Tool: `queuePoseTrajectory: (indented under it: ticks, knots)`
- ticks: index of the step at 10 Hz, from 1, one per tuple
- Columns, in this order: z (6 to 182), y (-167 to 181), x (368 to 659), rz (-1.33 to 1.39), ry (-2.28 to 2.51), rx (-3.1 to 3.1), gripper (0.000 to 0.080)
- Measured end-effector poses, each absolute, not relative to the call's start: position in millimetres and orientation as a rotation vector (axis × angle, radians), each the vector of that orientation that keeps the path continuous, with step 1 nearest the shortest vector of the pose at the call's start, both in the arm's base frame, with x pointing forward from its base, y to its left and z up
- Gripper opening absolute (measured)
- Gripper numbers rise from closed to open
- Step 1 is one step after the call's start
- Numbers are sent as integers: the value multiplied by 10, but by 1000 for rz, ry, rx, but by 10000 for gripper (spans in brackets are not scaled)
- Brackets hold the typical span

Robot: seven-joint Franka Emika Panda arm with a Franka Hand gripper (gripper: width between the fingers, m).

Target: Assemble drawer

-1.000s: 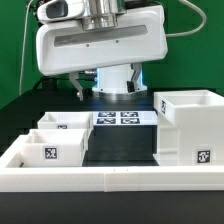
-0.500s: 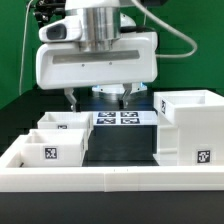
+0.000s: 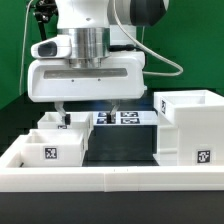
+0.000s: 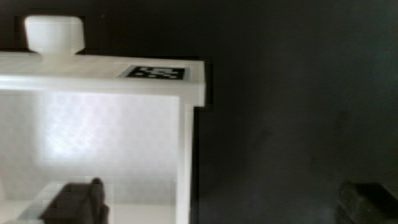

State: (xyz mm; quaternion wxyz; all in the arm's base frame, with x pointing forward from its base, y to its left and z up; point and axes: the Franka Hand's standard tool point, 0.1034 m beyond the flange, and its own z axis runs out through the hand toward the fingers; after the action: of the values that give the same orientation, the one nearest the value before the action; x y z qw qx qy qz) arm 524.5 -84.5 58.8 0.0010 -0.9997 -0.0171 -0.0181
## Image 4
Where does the white drawer box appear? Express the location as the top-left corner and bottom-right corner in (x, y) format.
(0, 15), (205, 224)

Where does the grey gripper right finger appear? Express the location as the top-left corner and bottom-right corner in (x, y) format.
(335, 182), (398, 224)

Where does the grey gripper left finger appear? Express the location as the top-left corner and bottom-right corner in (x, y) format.
(38, 178), (110, 224)

